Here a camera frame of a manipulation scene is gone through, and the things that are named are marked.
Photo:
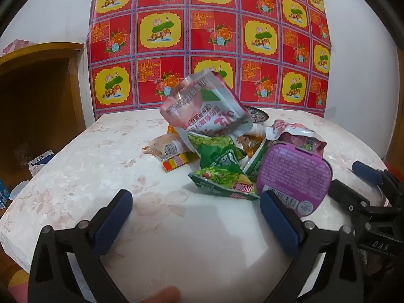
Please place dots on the wooden cabinet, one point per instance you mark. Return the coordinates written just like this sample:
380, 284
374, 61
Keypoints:
38, 101

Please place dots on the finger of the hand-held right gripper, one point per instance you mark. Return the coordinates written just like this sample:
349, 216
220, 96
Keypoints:
347, 195
366, 171

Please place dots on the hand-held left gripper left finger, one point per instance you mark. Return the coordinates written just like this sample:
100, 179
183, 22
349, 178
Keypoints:
113, 219

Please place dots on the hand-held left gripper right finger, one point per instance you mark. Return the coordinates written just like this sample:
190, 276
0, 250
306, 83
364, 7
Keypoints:
279, 224

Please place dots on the patterned ceramic plate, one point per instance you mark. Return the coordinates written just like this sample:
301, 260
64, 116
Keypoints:
257, 115

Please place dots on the green snack packet red label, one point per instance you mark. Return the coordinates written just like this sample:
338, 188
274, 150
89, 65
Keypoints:
217, 180

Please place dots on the pink white drink pouch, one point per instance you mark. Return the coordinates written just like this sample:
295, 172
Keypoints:
293, 139
205, 107

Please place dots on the red floral printed cloth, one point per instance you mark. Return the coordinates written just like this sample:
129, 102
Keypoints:
214, 38

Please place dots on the blue white box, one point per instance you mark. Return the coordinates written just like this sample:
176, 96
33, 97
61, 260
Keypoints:
3, 192
39, 161

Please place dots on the pink patterned box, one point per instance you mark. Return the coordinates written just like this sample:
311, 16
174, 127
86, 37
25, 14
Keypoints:
17, 45

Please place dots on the purple candy tin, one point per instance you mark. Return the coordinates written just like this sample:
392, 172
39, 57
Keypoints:
293, 173

